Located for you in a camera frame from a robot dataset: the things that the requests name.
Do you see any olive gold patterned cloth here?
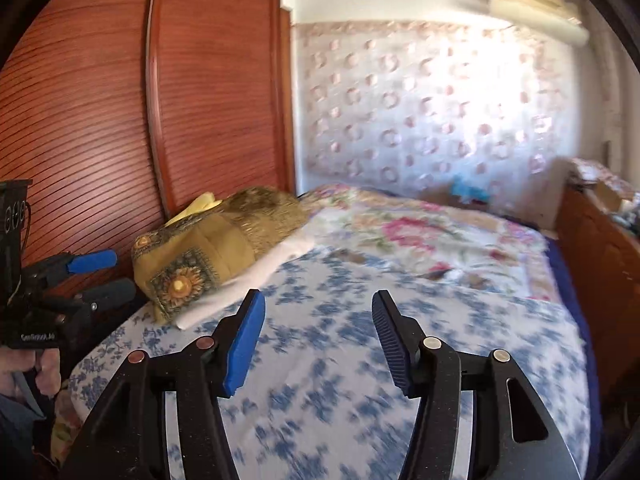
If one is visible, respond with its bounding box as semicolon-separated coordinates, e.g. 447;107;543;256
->
131;186;309;324

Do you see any dark grey sleeve forearm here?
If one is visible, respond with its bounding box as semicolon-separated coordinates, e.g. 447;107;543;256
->
0;396;58;480

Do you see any person's left hand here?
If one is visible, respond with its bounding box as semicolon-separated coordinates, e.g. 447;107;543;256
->
0;346;62;401

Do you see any white folded cloth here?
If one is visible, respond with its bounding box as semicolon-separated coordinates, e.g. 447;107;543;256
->
172;231;316;330

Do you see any yellow folded cloth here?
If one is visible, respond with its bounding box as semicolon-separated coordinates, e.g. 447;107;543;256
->
165;192;221;226

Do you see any red brown wooden wardrobe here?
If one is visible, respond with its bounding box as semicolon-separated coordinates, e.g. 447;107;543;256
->
1;0;294;296

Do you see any blue white floral bedsheet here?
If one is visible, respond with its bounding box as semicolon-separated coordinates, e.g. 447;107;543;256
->
67;246;594;480

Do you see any navy blue bed cover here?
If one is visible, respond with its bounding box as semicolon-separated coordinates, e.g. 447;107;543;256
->
546;237;603;479

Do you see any brown wooden side cabinet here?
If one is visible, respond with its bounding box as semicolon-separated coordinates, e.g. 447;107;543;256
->
555;185;639;396

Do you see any pink floral fleece blanket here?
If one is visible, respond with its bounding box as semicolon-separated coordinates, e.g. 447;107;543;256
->
300;184;561;304

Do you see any teal blue toy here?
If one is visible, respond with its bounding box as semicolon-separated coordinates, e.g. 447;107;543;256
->
450;176;490;205

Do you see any cardboard box on cabinet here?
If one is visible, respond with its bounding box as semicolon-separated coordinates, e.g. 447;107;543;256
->
593;180;636;212

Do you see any sheer pink circle curtain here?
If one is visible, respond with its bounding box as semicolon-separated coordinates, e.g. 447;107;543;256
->
293;21;575;223

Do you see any white wall air conditioner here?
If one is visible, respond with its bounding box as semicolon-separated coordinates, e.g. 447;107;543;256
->
488;0;590;48

